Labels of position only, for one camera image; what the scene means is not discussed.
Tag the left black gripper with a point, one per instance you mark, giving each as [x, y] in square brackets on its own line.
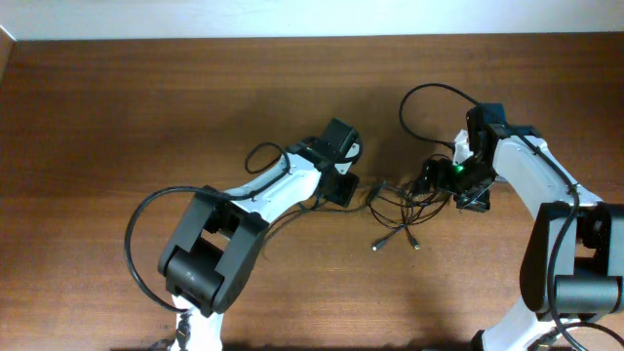
[343, 193]

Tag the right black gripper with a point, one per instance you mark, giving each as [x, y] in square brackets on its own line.
[478, 199]

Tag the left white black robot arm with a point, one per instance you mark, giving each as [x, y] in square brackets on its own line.
[212, 252]

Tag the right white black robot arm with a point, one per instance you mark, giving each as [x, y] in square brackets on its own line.
[572, 270]

